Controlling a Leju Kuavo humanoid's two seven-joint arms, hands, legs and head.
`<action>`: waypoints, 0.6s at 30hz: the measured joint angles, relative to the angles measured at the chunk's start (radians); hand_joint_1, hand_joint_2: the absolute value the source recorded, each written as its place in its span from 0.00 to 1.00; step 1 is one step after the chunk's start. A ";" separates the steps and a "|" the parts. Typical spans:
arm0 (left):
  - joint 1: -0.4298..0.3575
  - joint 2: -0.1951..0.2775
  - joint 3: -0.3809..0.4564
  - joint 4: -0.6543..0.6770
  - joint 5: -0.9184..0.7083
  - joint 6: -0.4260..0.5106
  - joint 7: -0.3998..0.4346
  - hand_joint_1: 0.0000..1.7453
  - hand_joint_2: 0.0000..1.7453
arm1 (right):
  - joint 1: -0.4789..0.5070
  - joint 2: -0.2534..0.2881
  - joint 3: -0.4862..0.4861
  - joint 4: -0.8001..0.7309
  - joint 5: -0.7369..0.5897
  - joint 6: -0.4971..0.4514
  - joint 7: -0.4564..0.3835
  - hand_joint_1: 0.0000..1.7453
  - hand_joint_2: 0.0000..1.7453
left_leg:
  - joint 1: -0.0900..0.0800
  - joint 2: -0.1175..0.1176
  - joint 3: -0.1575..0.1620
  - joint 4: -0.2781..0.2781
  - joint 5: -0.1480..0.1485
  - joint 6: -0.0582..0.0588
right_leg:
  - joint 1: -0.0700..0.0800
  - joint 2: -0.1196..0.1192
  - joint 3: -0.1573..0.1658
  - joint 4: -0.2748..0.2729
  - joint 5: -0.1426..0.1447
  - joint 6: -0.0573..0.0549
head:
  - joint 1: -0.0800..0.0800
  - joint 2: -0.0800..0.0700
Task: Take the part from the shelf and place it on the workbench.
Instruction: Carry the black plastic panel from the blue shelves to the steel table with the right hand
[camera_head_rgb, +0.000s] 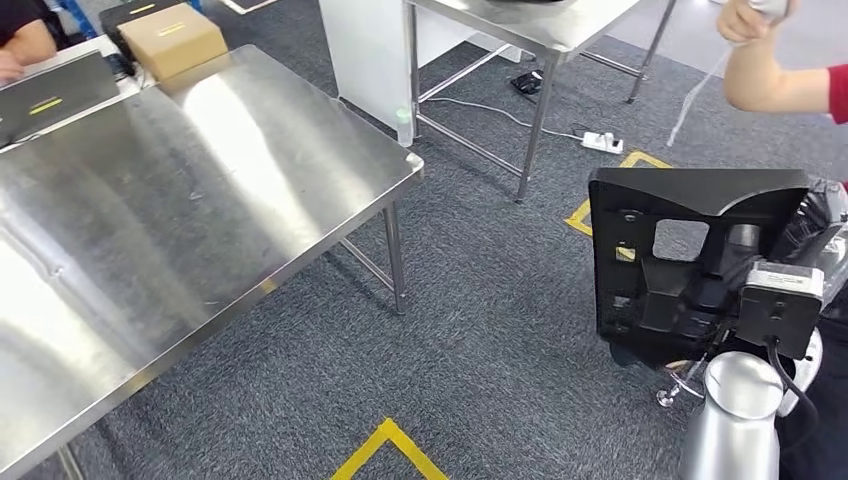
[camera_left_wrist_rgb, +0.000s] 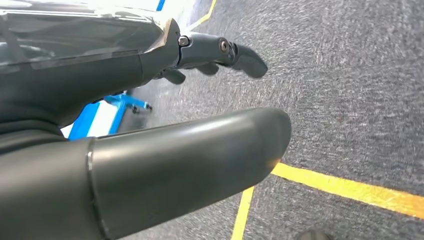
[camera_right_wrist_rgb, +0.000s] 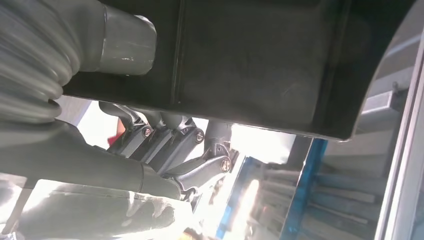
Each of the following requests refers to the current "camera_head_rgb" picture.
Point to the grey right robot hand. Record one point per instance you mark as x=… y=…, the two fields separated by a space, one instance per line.
x=828 y=225

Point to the chrome chair base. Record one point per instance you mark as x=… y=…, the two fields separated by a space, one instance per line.
x=664 y=398

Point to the person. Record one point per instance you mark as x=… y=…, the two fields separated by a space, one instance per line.
x=838 y=93
x=20 y=10

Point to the person's hand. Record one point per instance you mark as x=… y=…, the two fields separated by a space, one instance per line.
x=742 y=23
x=8 y=66

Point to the white desk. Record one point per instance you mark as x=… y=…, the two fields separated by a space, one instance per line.
x=79 y=48

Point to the person's forearm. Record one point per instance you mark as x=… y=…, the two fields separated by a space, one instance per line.
x=768 y=86
x=33 y=43

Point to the white power strip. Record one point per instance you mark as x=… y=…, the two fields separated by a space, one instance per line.
x=603 y=142

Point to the stainless steel table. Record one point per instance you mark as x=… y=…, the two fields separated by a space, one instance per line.
x=530 y=30

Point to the blue metal frame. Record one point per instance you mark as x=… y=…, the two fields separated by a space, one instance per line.
x=76 y=16

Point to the white handheld device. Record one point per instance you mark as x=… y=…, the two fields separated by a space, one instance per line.
x=772 y=8

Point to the black plastic plate holder part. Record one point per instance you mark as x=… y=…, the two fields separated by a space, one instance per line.
x=696 y=192

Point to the black laptop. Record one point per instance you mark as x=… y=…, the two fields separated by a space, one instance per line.
x=53 y=93

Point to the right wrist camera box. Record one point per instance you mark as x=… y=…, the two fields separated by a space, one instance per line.
x=775 y=318

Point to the stainless steel workbench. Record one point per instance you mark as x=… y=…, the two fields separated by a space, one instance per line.
x=166 y=218

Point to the brown cardboard box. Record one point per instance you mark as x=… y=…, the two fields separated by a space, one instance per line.
x=172 y=43

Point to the black device on floor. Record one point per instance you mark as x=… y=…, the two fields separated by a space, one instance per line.
x=526 y=83

